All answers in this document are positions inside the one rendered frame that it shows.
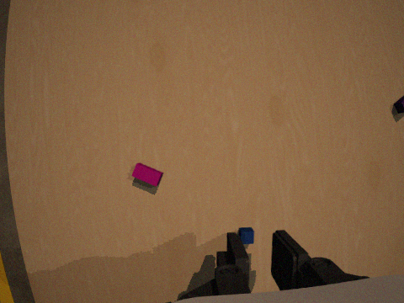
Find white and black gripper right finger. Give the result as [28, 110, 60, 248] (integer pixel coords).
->
[271, 230, 369, 290]

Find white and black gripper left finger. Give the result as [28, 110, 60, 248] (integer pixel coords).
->
[178, 232, 251, 300]

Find purple rod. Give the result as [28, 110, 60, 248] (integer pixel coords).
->
[394, 96, 404, 114]

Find small blue cube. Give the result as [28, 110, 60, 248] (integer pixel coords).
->
[239, 227, 254, 244]

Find magenta rectangular block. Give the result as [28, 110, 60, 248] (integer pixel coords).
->
[132, 163, 163, 186]

